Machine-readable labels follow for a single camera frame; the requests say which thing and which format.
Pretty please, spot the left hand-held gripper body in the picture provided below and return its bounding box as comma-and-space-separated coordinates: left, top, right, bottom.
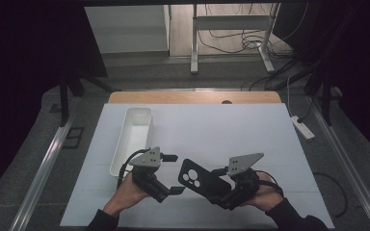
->
128, 146, 172, 204

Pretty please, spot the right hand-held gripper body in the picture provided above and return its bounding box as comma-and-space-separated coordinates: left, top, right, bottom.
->
220, 152, 265, 211

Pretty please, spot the black phone case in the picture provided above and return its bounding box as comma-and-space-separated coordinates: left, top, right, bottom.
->
177, 158, 233, 204

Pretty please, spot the white plastic bin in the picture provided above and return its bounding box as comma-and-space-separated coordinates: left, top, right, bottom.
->
109, 107, 153, 178

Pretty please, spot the person's left hand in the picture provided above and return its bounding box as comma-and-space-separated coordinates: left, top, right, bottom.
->
104, 171, 152, 217

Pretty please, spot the person's right hand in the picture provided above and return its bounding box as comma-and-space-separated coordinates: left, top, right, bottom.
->
240, 171, 285, 213

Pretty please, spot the white table mat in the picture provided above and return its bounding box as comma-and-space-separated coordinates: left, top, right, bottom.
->
60, 103, 335, 229

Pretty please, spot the white power strip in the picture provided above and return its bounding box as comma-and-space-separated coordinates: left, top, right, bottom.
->
290, 115, 316, 141

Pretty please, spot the black metal stand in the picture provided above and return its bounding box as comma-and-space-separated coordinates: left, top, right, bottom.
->
303, 70, 343, 127
49, 73, 121, 128

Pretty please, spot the white cabinet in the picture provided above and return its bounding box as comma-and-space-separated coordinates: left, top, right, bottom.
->
84, 4, 172, 55

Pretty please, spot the dark curtain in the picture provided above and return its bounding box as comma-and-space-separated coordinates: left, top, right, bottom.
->
0, 0, 108, 206
273, 0, 370, 165

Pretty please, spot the left hand-held gripper cable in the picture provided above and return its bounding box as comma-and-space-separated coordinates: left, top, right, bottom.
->
117, 147, 150, 189

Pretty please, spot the hand-held gripper cable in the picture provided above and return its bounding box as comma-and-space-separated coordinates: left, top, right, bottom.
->
117, 147, 150, 189
253, 169, 285, 198

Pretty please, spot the right hand-held gripper cable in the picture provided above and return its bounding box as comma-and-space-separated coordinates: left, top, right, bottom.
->
253, 169, 285, 198

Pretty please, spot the aluminium rail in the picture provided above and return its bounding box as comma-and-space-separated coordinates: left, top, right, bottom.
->
9, 95, 78, 231
307, 95, 370, 231

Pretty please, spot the black floor cable loop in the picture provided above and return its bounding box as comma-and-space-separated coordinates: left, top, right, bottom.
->
312, 171, 349, 218

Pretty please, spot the tangle of black floor cables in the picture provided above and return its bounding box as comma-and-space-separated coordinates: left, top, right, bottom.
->
197, 3, 303, 61

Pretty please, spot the white metal desk frame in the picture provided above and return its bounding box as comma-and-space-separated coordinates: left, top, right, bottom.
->
190, 3, 280, 75

